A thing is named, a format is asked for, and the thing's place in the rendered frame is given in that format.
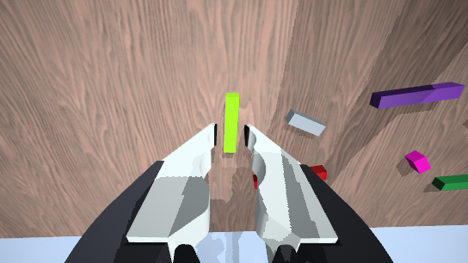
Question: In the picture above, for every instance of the grey rod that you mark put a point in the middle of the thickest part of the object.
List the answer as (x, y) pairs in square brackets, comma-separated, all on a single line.
[(304, 122)]

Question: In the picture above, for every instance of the small magenta block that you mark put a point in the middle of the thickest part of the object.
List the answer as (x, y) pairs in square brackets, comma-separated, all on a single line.
[(417, 161)]

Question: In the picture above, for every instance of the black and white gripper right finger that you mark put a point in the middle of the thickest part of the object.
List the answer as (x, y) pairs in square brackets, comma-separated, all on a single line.
[(295, 206)]

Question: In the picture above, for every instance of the red rod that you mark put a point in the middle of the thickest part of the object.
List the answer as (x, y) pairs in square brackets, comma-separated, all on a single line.
[(319, 170)]

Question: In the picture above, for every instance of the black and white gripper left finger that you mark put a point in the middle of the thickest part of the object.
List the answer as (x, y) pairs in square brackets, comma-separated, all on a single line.
[(166, 206)]

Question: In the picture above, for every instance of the purple rod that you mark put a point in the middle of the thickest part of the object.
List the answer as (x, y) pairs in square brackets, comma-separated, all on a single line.
[(416, 95)]

